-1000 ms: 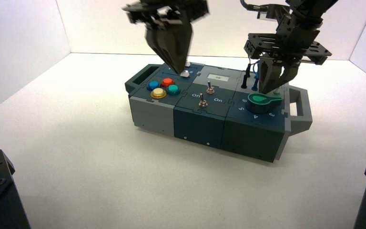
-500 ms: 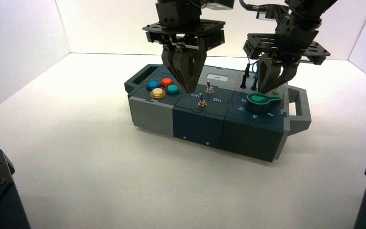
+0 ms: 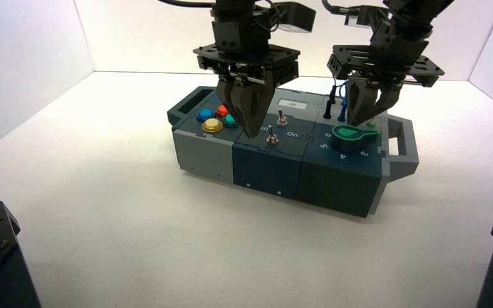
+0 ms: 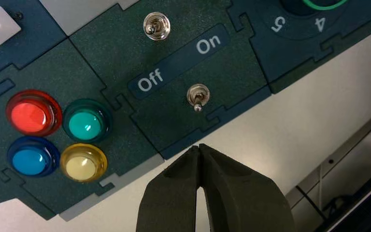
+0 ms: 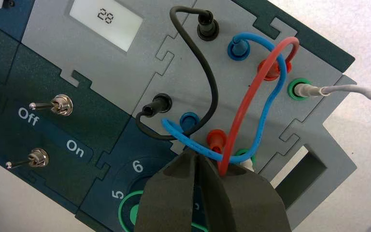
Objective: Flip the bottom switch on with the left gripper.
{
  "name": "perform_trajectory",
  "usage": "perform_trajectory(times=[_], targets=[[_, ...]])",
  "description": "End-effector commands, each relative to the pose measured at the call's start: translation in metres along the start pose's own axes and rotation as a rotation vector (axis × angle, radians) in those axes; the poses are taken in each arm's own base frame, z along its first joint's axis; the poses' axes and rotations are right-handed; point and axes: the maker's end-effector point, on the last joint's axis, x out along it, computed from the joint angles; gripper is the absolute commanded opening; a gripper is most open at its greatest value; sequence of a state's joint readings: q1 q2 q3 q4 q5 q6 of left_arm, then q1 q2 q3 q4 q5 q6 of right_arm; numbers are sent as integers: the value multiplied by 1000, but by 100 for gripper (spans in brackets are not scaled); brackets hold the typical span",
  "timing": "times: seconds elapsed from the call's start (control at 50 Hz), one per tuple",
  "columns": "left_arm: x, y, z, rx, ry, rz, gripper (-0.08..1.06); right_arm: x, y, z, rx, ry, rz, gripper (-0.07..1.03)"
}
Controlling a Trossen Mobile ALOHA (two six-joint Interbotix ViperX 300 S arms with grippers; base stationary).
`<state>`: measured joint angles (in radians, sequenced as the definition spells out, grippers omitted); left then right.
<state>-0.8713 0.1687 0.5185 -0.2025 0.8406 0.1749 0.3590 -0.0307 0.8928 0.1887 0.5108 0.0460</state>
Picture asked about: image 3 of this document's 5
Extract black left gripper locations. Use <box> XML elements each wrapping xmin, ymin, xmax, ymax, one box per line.
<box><xmin>193</xmin><ymin>19</ymin><xmax>301</xmax><ymax>138</ymax></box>

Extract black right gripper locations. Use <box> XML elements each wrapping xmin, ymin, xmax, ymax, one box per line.
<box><xmin>327</xmin><ymin>21</ymin><xmax>445</xmax><ymax>128</ymax></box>

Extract yellow round push button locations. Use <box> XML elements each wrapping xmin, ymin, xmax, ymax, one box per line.
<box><xmin>201</xmin><ymin>118</ymin><xmax>225</xmax><ymax>134</ymax></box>

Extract white label on box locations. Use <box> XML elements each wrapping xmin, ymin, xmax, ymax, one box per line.
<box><xmin>277</xmin><ymin>99</ymin><xmax>307</xmax><ymax>110</ymax></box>

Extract green rotary knob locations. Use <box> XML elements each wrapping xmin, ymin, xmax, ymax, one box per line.
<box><xmin>329</xmin><ymin>124</ymin><xmax>380</xmax><ymax>154</ymax></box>

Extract grey and blue control box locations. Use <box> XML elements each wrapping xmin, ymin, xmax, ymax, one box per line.
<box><xmin>166</xmin><ymin>85</ymin><xmax>420</xmax><ymax>219</ymax></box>

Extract blue jumper cable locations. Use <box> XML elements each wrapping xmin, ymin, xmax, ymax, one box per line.
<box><xmin>336</xmin><ymin>80</ymin><xmax>352</xmax><ymax>123</ymax></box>

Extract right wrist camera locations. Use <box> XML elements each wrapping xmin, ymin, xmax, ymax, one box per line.
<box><xmin>344</xmin><ymin>4</ymin><xmax>390</xmax><ymax>30</ymax></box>

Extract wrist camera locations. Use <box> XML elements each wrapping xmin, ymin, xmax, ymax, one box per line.
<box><xmin>272</xmin><ymin>1</ymin><xmax>317</xmax><ymax>35</ymax></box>
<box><xmin>344</xmin><ymin>4</ymin><xmax>390</xmax><ymax>30</ymax></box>

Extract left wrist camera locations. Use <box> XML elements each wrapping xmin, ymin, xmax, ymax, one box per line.
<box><xmin>272</xmin><ymin>1</ymin><xmax>317</xmax><ymax>35</ymax></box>

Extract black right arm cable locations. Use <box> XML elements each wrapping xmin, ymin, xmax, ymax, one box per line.
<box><xmin>322</xmin><ymin>0</ymin><xmax>358</xmax><ymax>16</ymax></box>

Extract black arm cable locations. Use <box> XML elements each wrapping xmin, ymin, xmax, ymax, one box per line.
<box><xmin>157</xmin><ymin>0</ymin><xmax>214</xmax><ymax>9</ymax></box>
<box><xmin>322</xmin><ymin>0</ymin><xmax>358</xmax><ymax>16</ymax></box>

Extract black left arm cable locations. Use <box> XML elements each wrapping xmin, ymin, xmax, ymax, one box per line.
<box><xmin>157</xmin><ymin>0</ymin><xmax>214</xmax><ymax>9</ymax></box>

